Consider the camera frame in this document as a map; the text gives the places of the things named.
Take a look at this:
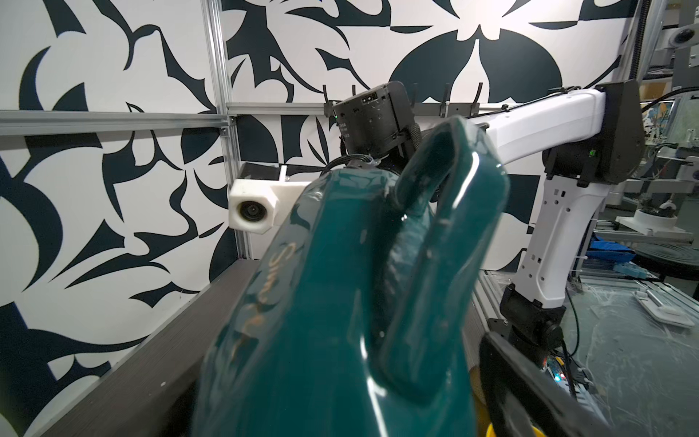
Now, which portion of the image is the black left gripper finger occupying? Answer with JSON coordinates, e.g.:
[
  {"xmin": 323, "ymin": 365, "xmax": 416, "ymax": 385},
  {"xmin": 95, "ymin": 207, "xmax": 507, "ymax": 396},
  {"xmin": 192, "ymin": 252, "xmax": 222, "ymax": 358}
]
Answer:
[{"xmin": 479, "ymin": 332, "xmax": 613, "ymax": 437}]

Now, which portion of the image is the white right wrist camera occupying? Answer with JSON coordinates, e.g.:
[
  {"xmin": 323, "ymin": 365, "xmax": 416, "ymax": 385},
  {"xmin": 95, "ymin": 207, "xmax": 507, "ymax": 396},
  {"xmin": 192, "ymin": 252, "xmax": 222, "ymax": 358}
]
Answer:
[{"xmin": 228, "ymin": 162, "xmax": 309, "ymax": 235}]

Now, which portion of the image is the yellow ceramic mug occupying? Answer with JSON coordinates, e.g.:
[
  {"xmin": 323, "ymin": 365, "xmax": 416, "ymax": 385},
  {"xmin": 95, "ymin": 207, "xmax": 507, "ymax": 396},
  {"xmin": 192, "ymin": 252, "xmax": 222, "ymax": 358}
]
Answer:
[{"xmin": 485, "ymin": 424, "xmax": 545, "ymax": 437}]

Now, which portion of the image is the green mug white inside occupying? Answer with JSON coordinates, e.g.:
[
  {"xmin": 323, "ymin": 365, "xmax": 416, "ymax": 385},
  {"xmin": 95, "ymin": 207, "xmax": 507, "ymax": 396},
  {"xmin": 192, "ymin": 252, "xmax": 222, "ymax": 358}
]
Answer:
[{"xmin": 191, "ymin": 117, "xmax": 510, "ymax": 436}]

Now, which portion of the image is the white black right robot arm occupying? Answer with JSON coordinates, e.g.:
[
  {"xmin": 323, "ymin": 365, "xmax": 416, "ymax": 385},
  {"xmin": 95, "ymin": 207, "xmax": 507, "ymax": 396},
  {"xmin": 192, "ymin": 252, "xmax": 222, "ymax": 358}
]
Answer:
[{"xmin": 328, "ymin": 80, "xmax": 644, "ymax": 362}]

